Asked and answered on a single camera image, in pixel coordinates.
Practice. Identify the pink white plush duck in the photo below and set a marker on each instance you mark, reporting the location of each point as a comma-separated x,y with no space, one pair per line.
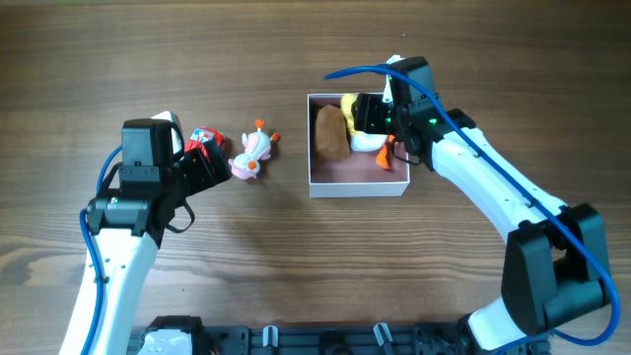
257,148

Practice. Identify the yellow white plush duck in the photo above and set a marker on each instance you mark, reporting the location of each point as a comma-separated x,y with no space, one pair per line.
361,141

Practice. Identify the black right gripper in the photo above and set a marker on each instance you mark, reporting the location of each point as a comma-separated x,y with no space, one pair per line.
366,109

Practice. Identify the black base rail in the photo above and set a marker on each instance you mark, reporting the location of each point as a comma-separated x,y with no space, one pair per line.
187,335

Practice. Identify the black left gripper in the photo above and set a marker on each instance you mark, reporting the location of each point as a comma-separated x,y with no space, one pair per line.
205,177

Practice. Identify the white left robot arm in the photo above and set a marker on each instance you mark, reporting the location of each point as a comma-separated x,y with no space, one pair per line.
141,185

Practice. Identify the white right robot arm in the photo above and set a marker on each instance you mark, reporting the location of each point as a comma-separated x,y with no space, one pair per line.
556,275

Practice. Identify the brown plush animal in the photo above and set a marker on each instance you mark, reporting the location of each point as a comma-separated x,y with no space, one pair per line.
331,140

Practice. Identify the white square cardboard box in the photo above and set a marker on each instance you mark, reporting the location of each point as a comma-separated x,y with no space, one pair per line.
359,175

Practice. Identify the red toy fire truck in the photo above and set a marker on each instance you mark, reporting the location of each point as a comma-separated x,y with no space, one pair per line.
202,135

